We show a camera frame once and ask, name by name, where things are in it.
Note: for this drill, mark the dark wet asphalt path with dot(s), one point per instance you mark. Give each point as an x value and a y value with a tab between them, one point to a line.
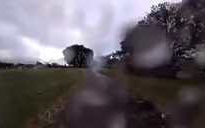
100	100

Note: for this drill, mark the green grass field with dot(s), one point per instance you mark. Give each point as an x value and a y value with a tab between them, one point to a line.
20	90

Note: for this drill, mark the grass verge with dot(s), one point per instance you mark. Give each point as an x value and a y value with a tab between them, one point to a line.
150	88

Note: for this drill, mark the large dark tree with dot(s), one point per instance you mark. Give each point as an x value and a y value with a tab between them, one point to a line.
78	56

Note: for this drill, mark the row of trees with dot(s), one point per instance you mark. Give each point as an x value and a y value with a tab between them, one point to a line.
176	36

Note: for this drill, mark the distant tree line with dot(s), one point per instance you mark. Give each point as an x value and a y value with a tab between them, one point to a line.
10	64

